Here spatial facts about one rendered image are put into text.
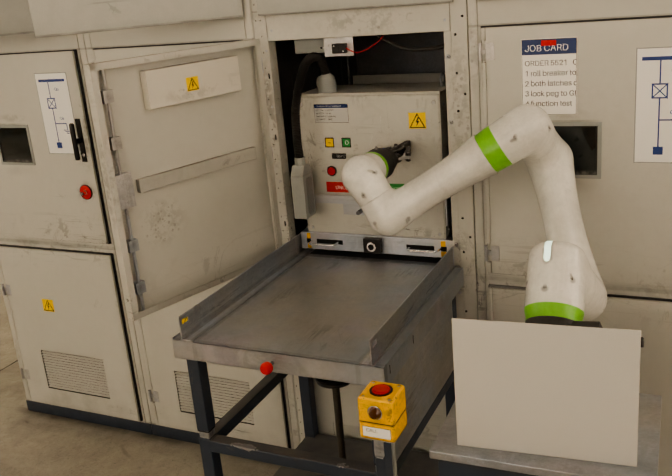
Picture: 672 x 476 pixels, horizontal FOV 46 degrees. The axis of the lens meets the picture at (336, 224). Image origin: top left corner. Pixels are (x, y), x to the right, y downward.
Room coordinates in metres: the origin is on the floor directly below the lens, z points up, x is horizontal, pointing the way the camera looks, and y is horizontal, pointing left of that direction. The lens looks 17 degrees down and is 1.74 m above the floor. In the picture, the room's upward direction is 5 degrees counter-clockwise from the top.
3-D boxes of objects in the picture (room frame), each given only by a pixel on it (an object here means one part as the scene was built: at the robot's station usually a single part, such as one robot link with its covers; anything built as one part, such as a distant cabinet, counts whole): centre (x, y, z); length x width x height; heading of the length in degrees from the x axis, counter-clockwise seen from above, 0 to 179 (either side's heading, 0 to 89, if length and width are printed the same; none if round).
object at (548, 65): (2.16, -0.62, 1.43); 0.15 x 0.01 x 0.21; 64
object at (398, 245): (2.49, -0.13, 0.89); 0.54 x 0.05 x 0.06; 64
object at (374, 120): (2.47, -0.12, 1.15); 0.48 x 0.01 x 0.48; 64
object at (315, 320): (2.13, 0.04, 0.82); 0.68 x 0.62 x 0.06; 154
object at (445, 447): (1.55, -0.44, 0.74); 0.46 x 0.36 x 0.02; 66
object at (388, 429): (1.49, -0.06, 0.85); 0.08 x 0.08 x 0.10; 64
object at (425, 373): (2.13, 0.04, 0.46); 0.64 x 0.58 x 0.66; 154
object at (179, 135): (2.38, 0.42, 1.21); 0.63 x 0.07 x 0.74; 137
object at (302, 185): (2.50, 0.10, 1.09); 0.08 x 0.05 x 0.17; 154
